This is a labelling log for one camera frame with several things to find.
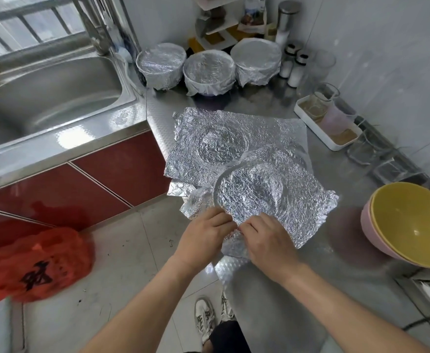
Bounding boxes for person's left hand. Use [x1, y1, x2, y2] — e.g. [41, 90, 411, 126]
[172, 207, 238, 275]

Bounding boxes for person's right hand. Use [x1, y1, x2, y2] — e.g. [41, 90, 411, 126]
[237, 213, 302, 284]

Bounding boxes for foil-covered bowl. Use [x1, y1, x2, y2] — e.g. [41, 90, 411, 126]
[136, 42, 188, 91]
[180, 147, 340, 258]
[183, 50, 237, 98]

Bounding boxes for stack of aluminium foil sheets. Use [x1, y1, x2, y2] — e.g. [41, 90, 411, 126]
[164, 107, 311, 199]

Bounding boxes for yellow bowl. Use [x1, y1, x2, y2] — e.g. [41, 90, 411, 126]
[371, 181, 430, 269]

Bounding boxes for foil-wrapped bowl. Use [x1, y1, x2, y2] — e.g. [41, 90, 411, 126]
[230, 38, 284, 87]

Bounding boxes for person's right forearm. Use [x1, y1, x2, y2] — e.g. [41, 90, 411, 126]
[277, 262, 430, 353]

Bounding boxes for person's left forearm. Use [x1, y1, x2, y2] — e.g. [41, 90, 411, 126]
[79, 257, 200, 353]

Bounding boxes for person's right white shoe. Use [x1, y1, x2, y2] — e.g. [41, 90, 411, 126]
[219, 290, 237, 322]

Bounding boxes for person's white shoe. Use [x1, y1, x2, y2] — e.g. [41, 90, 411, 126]
[193, 296, 216, 343]
[219, 290, 237, 322]

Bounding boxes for person's left white shoe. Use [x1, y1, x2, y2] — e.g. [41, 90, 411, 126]
[193, 296, 216, 343]

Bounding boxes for person's dark trousers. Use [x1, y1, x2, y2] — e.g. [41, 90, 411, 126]
[186, 320, 253, 353]

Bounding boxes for red kitchen cabinet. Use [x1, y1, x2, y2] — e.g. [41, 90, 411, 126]
[0, 130, 172, 251]

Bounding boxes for white rectangular tray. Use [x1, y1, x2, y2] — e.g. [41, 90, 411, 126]
[293, 95, 363, 151]

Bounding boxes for pink translucent cup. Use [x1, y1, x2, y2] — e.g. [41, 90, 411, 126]
[319, 102, 352, 138]

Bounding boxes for red plastic bag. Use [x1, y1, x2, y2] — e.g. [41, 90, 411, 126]
[0, 227, 95, 303]

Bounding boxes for white shaker with black lid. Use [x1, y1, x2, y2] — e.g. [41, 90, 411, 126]
[279, 44, 297, 79]
[287, 51, 309, 89]

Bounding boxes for white dish brush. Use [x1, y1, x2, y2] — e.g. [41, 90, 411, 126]
[112, 46, 131, 63]

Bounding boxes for stainless steel sink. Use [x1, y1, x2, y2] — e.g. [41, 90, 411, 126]
[0, 51, 148, 192]

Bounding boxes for white corner shelf rack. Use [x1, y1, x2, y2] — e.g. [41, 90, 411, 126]
[193, 0, 271, 52]

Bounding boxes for tall white steel-capped bottle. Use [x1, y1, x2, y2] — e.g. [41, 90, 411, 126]
[274, 0, 302, 49]

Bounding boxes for colourful snack packet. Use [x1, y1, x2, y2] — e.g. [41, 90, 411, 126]
[240, 0, 267, 34]

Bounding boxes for steel faucet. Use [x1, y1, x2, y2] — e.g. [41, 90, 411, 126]
[72, 0, 113, 56]

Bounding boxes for metal window railing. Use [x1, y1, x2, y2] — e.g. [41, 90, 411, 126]
[0, 0, 84, 59]

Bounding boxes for black cable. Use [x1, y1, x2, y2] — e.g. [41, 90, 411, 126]
[402, 312, 430, 331]

